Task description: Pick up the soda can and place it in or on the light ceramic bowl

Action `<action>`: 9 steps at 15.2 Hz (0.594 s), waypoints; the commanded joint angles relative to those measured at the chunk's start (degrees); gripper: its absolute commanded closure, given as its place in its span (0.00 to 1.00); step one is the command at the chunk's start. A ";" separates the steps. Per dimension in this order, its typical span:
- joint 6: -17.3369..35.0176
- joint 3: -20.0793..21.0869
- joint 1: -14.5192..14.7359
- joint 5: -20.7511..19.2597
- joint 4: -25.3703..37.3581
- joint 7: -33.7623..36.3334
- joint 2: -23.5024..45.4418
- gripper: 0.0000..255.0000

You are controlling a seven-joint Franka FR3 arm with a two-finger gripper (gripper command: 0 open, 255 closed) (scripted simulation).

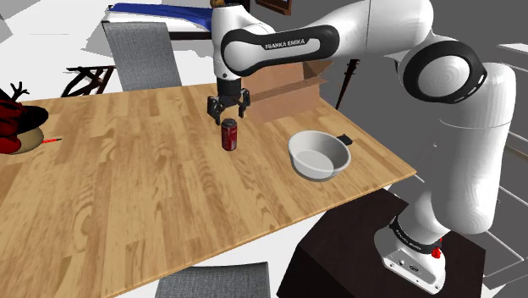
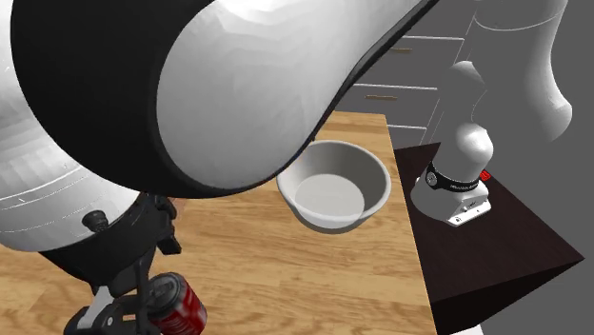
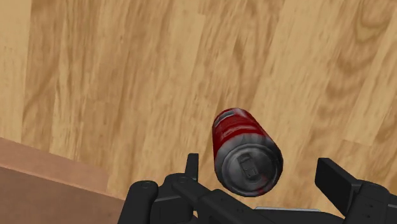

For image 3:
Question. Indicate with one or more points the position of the brown wooden table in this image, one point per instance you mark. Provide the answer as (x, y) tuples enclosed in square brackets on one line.
[(46, 192)]

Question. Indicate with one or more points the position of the red and silver drink can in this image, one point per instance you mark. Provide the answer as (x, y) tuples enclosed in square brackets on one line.
[(242, 149)]

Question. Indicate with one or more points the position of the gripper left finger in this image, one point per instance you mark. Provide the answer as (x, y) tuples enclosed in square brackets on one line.
[(186, 192)]

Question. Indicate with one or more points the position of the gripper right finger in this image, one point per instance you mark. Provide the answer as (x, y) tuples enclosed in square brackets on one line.
[(356, 195)]

